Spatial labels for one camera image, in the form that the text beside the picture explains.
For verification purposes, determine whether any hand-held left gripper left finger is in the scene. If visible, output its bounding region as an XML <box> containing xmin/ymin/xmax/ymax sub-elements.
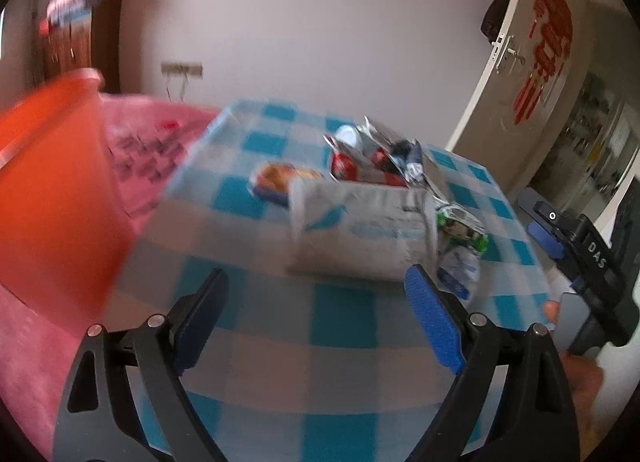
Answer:
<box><xmin>52</xmin><ymin>268</ymin><xmax>231</xmax><ymax>462</ymax></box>

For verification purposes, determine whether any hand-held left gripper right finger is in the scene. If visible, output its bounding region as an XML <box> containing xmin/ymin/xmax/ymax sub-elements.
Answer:
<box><xmin>404</xmin><ymin>264</ymin><xmax>581</xmax><ymax>462</ymax></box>

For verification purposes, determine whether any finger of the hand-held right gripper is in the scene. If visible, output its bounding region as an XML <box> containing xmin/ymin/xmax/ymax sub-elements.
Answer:
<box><xmin>517</xmin><ymin>187</ymin><xmax>581</xmax><ymax>238</ymax></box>
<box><xmin>526</xmin><ymin>222</ymin><xmax>569</xmax><ymax>261</ymax></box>

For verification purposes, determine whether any green white packet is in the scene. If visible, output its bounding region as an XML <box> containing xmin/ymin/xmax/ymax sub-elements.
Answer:
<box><xmin>435</xmin><ymin>204</ymin><xmax>490</xmax><ymax>255</ymax></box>

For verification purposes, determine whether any white packet with blue bird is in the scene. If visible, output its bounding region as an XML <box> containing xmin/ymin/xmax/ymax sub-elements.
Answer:
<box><xmin>287</xmin><ymin>177</ymin><xmax>441</xmax><ymax>283</ymax></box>

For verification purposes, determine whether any orange blue snack packet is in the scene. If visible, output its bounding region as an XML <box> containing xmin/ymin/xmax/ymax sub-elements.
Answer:
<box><xmin>248</xmin><ymin>162</ymin><xmax>326</xmax><ymax>208</ymax></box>

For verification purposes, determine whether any silver foil wrapper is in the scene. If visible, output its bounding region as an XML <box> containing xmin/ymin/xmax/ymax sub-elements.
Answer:
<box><xmin>322</xmin><ymin>116</ymin><xmax>451</xmax><ymax>198</ymax></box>

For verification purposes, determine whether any orange plastic bucket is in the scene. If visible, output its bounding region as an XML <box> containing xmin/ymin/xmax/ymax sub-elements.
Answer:
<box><xmin>0</xmin><ymin>67</ymin><xmax>138</xmax><ymax>323</ymax></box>

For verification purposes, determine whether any person's right hand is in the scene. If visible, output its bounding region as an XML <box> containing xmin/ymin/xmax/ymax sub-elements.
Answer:
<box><xmin>542</xmin><ymin>299</ymin><xmax>606</xmax><ymax>423</ymax></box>

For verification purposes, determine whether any blue white checked cloth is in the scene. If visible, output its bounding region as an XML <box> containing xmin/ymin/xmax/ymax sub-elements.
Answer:
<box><xmin>100</xmin><ymin>99</ymin><xmax>551</xmax><ymax>462</ymax></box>

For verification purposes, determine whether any beige door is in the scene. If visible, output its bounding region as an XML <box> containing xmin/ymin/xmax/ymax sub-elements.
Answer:
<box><xmin>444</xmin><ymin>0</ymin><xmax>601</xmax><ymax>195</ymax></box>

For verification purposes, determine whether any red door decoration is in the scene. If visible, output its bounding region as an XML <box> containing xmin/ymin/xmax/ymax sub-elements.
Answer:
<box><xmin>512</xmin><ymin>0</ymin><xmax>574</xmax><ymax>126</ymax></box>

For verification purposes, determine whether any pink printed blanket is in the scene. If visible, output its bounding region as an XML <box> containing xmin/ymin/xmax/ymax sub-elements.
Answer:
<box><xmin>0</xmin><ymin>92</ymin><xmax>221</xmax><ymax>448</ymax></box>

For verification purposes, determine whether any dark hanging bag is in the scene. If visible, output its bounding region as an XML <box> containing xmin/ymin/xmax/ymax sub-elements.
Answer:
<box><xmin>481</xmin><ymin>0</ymin><xmax>514</xmax><ymax>46</ymax></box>

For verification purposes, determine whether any brown wooden cabinet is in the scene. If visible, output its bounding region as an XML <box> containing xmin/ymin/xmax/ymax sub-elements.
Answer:
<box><xmin>42</xmin><ymin>0</ymin><xmax>123</xmax><ymax>93</ymax></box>

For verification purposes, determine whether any stack of folded blankets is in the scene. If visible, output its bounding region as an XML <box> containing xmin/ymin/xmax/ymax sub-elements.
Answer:
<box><xmin>39</xmin><ymin>0</ymin><xmax>126</xmax><ymax>34</ymax></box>

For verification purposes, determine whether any metal door handle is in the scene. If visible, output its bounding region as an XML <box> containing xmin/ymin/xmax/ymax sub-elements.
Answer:
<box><xmin>491</xmin><ymin>34</ymin><xmax>527</xmax><ymax>76</ymax></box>

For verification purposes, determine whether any white cable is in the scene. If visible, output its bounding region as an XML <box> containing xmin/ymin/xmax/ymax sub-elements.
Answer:
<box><xmin>164</xmin><ymin>76</ymin><xmax>192</xmax><ymax>104</ymax></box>

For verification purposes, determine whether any wall socket strip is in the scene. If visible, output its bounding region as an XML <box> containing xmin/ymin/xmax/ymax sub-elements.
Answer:
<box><xmin>161</xmin><ymin>61</ymin><xmax>205</xmax><ymax>78</ymax></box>

